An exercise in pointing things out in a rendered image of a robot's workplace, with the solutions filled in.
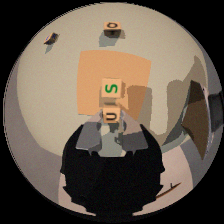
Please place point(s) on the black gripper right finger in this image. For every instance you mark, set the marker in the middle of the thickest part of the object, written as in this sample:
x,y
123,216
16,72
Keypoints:
x,y
140,141

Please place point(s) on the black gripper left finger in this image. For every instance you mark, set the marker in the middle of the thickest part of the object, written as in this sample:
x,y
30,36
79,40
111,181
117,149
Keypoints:
x,y
83,141

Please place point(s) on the orange flat mat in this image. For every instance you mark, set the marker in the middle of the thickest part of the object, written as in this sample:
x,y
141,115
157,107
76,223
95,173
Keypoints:
x,y
94,65

